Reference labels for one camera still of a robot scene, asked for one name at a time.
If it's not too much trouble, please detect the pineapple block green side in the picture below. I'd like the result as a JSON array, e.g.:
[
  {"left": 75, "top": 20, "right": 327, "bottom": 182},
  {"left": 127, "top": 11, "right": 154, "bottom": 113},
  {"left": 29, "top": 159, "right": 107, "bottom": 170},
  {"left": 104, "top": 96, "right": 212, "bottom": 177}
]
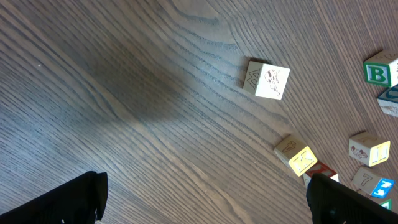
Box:
[{"left": 363, "top": 50, "right": 397, "bottom": 88}]

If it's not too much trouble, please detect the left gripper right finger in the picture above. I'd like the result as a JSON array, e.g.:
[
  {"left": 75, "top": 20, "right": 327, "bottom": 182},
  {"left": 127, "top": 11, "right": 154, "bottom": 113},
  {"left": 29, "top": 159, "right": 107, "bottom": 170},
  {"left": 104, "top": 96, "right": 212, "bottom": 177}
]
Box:
[{"left": 306, "top": 173, "right": 397, "bottom": 224}]

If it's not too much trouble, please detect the teal top block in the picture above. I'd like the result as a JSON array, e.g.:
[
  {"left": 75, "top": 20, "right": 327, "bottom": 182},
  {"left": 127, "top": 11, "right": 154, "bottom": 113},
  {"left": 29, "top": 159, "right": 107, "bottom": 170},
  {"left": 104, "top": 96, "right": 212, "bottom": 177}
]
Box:
[{"left": 379, "top": 199, "right": 392, "bottom": 210}]

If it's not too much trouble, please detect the white block blue side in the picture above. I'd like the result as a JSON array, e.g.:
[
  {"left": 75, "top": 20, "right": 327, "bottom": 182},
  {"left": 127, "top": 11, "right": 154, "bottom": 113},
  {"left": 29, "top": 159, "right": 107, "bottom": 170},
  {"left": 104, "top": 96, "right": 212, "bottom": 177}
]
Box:
[{"left": 303, "top": 161, "right": 339, "bottom": 188}]

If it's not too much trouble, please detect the white block yellow side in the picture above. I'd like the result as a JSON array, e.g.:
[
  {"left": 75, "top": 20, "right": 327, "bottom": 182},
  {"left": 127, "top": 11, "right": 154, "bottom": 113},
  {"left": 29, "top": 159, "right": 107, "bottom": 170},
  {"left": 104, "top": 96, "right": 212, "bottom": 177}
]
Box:
[{"left": 243, "top": 61, "right": 290, "bottom": 100}]

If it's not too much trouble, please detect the white block top centre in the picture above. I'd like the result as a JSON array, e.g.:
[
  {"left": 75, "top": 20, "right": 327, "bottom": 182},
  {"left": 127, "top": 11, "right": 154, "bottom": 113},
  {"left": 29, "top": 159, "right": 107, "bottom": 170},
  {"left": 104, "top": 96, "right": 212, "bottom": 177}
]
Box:
[{"left": 377, "top": 85, "right": 398, "bottom": 117}]

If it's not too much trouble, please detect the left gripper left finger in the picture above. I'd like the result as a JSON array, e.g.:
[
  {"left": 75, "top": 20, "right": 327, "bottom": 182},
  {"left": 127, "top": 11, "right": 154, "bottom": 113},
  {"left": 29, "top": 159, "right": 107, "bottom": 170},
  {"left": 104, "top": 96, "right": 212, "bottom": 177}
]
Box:
[{"left": 1, "top": 171, "right": 108, "bottom": 224}]

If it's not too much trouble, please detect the blue top block centre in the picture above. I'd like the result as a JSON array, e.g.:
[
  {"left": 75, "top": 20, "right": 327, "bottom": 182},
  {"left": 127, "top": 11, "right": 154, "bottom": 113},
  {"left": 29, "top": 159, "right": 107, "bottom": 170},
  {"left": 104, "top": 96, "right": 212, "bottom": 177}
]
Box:
[{"left": 352, "top": 166, "right": 395, "bottom": 198}]

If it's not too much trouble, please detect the yellow top block centre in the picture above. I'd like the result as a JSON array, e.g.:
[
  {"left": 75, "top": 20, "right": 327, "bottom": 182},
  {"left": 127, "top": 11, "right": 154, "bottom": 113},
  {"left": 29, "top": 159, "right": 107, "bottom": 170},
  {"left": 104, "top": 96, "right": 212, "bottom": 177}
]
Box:
[{"left": 348, "top": 131, "right": 391, "bottom": 167}]

